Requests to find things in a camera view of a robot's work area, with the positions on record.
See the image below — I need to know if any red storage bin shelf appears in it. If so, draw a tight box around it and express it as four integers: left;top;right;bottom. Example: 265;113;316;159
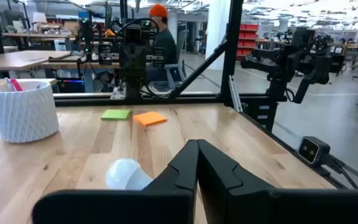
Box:
236;23;260;60

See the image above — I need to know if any wooden workbench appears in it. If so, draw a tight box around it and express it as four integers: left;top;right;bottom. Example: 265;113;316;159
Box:
41;60;122;70

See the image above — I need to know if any white textured cup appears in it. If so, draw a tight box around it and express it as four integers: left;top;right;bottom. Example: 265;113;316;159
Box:
0;79;60;144

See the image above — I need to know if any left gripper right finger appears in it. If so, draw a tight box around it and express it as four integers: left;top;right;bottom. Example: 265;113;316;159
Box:
196;139;358;224

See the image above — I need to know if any pink pen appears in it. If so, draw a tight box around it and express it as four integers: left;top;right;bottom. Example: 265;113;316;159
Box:
9;78;24;92

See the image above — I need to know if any person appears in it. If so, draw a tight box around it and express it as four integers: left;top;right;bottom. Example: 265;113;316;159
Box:
146;3;178;83

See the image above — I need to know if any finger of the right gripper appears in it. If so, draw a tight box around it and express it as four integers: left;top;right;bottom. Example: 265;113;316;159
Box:
132;46;148;77
119;46;134;77

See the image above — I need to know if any black metal rig frame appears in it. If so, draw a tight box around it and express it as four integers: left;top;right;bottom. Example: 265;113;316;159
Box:
0;0;358;190

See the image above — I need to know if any black camera cable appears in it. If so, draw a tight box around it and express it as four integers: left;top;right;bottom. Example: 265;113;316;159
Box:
320;155;358;190

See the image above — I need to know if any small black camera box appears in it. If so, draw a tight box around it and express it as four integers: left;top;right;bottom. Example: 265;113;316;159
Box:
297;136;331;166

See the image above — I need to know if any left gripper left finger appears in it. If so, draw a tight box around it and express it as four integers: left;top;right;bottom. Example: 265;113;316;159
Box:
31;139;200;224

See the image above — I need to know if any orange sticky note pad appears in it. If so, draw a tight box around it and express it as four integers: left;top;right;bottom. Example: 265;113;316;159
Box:
132;111;168;128

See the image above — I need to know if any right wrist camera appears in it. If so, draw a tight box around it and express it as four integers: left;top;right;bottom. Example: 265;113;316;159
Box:
124;25;142;44

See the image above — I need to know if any white frosted lightbulb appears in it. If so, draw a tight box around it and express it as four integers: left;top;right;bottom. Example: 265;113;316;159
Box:
105;157;154;191

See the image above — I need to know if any green sticky note pad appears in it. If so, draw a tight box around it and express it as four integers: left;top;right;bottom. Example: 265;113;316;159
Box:
100;109;132;121

